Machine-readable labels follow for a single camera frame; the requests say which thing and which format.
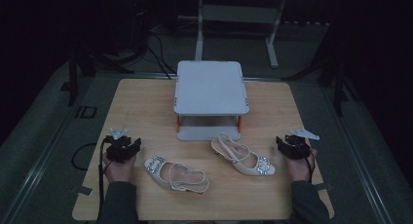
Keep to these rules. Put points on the grey tape piece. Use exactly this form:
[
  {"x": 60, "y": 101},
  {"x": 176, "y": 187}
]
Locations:
[
  {"x": 323, "y": 186},
  {"x": 86, "y": 191}
]

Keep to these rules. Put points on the grey two-tier shoe rack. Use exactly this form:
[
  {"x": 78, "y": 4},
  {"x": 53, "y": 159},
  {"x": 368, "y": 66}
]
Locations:
[{"x": 211, "y": 87}]

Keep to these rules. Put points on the dark equipment rack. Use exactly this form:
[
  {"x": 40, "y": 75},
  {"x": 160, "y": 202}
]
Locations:
[{"x": 139, "y": 16}]

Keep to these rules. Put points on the black stand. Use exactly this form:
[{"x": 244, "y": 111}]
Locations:
[
  {"x": 73, "y": 81},
  {"x": 339, "y": 94}
]

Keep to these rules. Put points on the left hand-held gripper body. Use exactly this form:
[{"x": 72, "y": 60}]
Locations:
[{"x": 120, "y": 151}]

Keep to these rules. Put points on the white metal stand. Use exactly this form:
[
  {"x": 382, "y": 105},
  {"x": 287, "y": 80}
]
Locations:
[{"x": 199, "y": 39}]

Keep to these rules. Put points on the person's right hand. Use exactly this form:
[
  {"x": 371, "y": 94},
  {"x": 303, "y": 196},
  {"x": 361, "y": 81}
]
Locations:
[{"x": 300, "y": 170}]

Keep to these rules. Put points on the metal floor rail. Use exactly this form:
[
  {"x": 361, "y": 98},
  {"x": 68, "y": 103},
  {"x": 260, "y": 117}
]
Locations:
[
  {"x": 35, "y": 175},
  {"x": 367, "y": 185}
]

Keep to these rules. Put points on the person's left hand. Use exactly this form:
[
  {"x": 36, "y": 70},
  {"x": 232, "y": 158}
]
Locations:
[{"x": 120, "y": 172}]

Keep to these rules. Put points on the beige jewelled slingback shoe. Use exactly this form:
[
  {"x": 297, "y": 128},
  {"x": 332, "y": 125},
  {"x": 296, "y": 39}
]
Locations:
[
  {"x": 250, "y": 167},
  {"x": 156, "y": 165}
]

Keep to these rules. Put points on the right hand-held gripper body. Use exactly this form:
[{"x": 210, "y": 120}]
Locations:
[{"x": 295, "y": 149}]

